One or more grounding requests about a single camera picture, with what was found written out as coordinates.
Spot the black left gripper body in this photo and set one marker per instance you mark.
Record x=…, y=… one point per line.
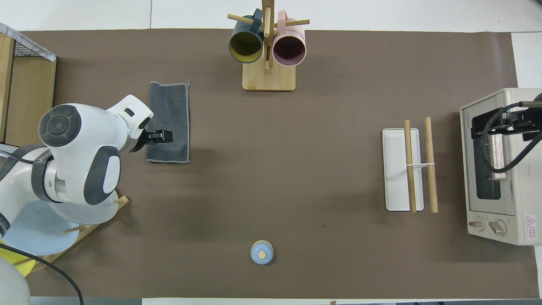
x=153, y=137

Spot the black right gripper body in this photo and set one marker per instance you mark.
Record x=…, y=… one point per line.
x=514, y=123

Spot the purple and grey towel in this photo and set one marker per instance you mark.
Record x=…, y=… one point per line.
x=173, y=110

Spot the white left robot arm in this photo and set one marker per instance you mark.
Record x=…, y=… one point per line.
x=76, y=140

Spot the wooden plate rack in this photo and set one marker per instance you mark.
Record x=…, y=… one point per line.
x=91, y=228

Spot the white towel rack wooden bars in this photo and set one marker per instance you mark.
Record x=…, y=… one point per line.
x=396, y=169

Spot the cream toaster oven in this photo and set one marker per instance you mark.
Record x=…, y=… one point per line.
x=525, y=199

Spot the grey plate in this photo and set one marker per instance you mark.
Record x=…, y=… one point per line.
x=93, y=214

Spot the wooden mug tree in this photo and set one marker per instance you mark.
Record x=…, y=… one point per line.
x=269, y=78

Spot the dark teal mug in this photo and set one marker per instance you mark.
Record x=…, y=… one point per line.
x=245, y=46

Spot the brown table mat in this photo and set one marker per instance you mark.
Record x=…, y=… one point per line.
x=296, y=169

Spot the pink mug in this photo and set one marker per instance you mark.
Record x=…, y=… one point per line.
x=289, y=51

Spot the blue call bell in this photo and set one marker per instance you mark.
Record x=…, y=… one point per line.
x=261, y=252

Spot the light blue plate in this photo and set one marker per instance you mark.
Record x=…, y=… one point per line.
x=38, y=233

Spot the yellow plate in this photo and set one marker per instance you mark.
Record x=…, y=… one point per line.
x=15, y=264

